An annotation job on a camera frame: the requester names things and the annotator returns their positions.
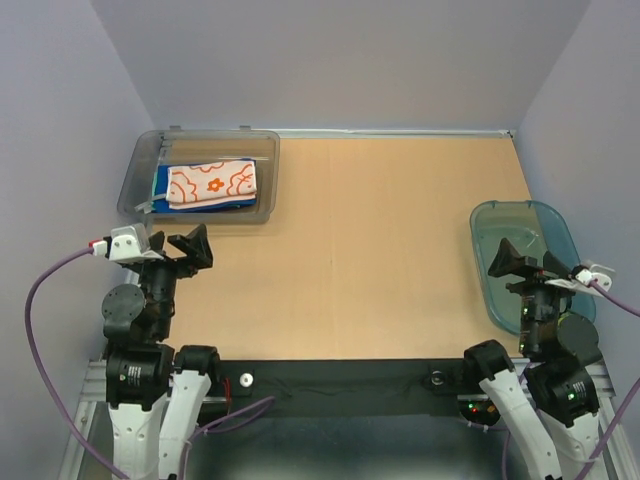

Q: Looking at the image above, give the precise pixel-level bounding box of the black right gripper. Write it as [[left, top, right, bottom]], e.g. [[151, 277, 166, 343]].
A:
[[486, 234, 578, 354]]

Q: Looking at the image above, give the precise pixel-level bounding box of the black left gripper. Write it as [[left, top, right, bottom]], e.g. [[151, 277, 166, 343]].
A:
[[132, 220, 213, 334]]

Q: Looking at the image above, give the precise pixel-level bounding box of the blue towel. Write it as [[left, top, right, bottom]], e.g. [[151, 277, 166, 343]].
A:
[[152, 158, 258, 213]]

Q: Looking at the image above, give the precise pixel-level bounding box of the orange white patterned towel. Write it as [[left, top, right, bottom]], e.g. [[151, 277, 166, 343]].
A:
[[166, 159, 258, 210]]

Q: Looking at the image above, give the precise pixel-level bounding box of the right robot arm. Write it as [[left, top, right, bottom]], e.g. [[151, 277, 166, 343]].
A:
[[460, 239, 615, 479]]

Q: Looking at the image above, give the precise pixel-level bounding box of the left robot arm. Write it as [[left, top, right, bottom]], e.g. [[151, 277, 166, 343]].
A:
[[92, 224, 223, 479]]

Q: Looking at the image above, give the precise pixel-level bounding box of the teal plastic bin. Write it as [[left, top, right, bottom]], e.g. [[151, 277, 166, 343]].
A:
[[470, 200, 580, 335]]

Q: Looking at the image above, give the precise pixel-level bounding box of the smoky clear plastic bin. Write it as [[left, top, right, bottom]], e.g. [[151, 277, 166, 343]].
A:
[[117, 127, 280, 225]]

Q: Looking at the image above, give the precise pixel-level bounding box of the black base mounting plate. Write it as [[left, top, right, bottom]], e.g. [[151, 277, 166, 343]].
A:
[[202, 358, 502, 430]]

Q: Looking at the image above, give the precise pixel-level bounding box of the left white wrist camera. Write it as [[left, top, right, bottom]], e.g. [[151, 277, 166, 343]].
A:
[[89, 223, 163, 265]]

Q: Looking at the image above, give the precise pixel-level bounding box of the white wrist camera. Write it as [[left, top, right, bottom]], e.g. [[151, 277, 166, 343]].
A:
[[89, 223, 163, 265], [545, 261, 617, 296]]

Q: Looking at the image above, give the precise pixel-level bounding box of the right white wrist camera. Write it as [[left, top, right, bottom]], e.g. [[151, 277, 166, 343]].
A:
[[545, 261, 617, 296]]

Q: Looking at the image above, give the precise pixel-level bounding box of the aluminium frame rail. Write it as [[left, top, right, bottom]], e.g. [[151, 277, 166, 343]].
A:
[[58, 127, 631, 480]]

